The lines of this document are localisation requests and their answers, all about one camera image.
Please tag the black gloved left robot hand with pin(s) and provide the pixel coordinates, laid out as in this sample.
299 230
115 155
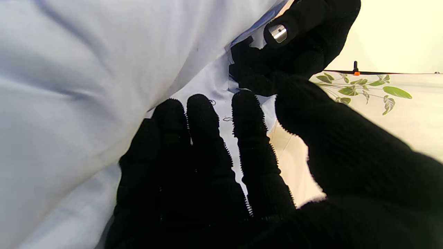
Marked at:
311 41

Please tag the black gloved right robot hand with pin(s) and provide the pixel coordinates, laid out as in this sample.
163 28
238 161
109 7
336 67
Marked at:
346 190

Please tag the light blue shirt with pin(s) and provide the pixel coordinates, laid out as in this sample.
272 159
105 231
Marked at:
86 86

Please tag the potted plant with variegated leaves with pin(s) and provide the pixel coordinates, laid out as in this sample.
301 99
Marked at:
396 91

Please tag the thin black rail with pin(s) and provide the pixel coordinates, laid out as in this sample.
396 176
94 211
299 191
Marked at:
398 73

